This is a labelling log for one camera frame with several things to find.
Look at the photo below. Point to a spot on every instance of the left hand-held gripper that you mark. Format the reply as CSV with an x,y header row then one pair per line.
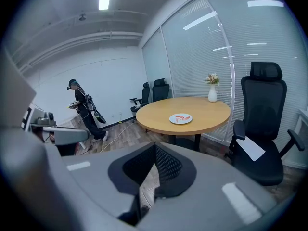
x,y
44,120

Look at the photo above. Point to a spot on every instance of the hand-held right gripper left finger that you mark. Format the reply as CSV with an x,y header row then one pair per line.
x,y
96,177

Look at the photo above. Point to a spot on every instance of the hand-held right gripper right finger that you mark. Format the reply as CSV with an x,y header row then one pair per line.
x,y
216,201

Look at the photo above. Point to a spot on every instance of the white plate with food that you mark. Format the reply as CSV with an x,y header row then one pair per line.
x,y
172,120

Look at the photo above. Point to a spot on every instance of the white paper sheet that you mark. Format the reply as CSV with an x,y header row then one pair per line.
x,y
251,149

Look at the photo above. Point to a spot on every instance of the black mesh office chair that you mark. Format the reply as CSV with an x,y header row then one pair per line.
x,y
160,90
262,105
145,95

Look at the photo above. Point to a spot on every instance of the round wooden table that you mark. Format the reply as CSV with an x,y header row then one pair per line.
x,y
163,114

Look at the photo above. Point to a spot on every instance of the white ceiling pipes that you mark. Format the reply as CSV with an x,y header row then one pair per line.
x,y
96,36

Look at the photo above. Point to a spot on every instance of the white vase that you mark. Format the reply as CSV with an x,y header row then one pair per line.
x,y
212,95

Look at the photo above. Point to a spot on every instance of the white low cabinet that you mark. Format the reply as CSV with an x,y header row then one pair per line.
x,y
300,133

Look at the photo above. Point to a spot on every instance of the small ceiling device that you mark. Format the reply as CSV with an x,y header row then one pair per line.
x,y
82,17

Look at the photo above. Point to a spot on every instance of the flower bouquet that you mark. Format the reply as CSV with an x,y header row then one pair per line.
x,y
212,79

